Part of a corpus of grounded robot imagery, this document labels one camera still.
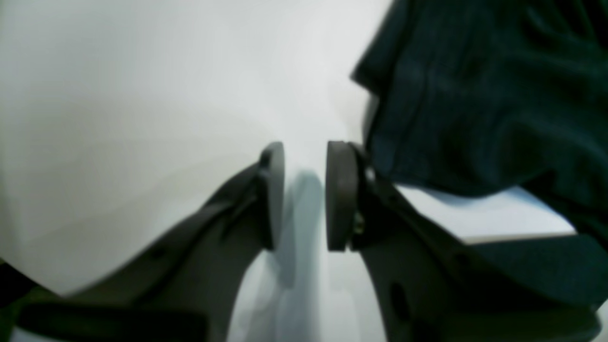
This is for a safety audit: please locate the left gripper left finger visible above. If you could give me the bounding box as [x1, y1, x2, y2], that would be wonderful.
[16, 142, 285, 342]

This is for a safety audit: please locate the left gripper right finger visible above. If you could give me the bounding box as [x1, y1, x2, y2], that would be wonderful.
[325, 141, 602, 342]

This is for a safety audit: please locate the black t-shirt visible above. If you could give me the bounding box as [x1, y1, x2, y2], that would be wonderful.
[352, 0, 608, 305]

